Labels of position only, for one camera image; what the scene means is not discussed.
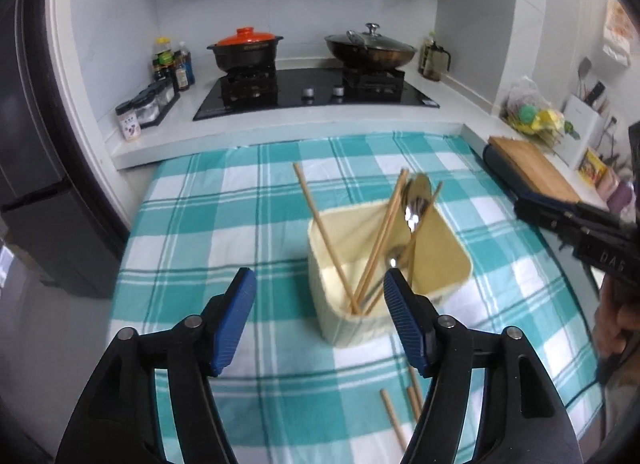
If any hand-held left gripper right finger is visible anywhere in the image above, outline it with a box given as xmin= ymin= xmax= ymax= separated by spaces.
xmin=384 ymin=268 xmax=586 ymax=464

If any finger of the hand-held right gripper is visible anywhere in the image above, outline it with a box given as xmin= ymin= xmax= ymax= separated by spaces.
xmin=517 ymin=195 xmax=627 ymax=233
xmin=514 ymin=203 xmax=602 ymax=251

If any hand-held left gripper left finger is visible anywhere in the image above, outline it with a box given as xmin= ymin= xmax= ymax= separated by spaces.
xmin=55 ymin=267 xmax=257 ymax=464

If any cream plastic utensil holder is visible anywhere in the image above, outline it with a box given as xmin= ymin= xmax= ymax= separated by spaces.
xmin=307 ymin=201 xmax=472 ymax=350

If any metal spoon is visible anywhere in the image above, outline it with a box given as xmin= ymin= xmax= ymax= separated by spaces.
xmin=371 ymin=182 xmax=444 ymax=314

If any person's right hand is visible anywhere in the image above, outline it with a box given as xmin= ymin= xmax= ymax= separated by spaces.
xmin=592 ymin=275 xmax=640 ymax=361

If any yellow box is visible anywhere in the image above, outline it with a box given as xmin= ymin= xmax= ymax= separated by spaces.
xmin=580 ymin=149 xmax=609 ymax=188

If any pink cup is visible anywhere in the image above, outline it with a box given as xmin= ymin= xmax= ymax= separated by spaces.
xmin=597 ymin=169 xmax=621 ymax=198

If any purple bottle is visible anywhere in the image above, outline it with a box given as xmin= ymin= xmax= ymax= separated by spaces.
xmin=607 ymin=179 xmax=636 ymax=213

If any wooden cutting board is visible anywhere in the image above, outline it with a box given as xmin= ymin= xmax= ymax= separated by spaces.
xmin=487 ymin=135 xmax=581 ymax=205

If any dark grey tray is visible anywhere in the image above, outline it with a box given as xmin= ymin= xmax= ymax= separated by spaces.
xmin=482 ymin=144 xmax=551 ymax=206

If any white knife holder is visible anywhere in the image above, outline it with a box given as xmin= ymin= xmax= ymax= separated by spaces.
xmin=562 ymin=94 xmax=621 ymax=168

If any plastic bag of sponges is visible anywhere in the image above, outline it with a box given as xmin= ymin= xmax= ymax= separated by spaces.
xmin=500 ymin=75 xmax=581 ymax=146

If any teal checked tablecloth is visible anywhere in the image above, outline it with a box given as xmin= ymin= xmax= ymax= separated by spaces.
xmin=107 ymin=131 xmax=608 ymax=464

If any grey spatula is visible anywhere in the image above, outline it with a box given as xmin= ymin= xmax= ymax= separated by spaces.
xmin=577 ymin=57 xmax=594 ymax=98

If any hanging printed towel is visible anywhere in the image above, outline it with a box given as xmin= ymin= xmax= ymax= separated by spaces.
xmin=602 ymin=0 xmax=637 ymax=66

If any black spice rack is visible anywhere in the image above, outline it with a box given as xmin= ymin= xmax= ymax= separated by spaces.
xmin=137 ymin=91 xmax=181 ymax=128

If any white label spice jar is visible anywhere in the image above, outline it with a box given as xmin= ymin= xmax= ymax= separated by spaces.
xmin=115 ymin=102 xmax=141 ymax=143

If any dark grey refrigerator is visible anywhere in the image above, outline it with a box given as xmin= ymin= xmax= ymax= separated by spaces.
xmin=0 ymin=0 xmax=134 ymax=301

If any black gas hob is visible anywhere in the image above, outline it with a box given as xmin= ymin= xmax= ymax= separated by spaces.
xmin=192 ymin=67 xmax=441 ymax=121

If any dark sauce bottle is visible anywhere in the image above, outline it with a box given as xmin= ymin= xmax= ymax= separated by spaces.
xmin=172 ymin=52 xmax=191 ymax=93

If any black wok with glass lid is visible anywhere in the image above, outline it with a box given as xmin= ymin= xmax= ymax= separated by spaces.
xmin=324 ymin=22 xmax=419 ymax=70

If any blue label bottle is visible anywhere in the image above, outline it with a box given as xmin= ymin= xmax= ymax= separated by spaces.
xmin=177 ymin=41 xmax=196 ymax=88

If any black pot with orange lid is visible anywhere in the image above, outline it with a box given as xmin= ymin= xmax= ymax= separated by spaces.
xmin=206 ymin=27 xmax=285 ymax=73

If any glass jar with dark frame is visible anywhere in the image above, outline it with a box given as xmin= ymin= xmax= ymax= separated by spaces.
xmin=418 ymin=31 xmax=451 ymax=82

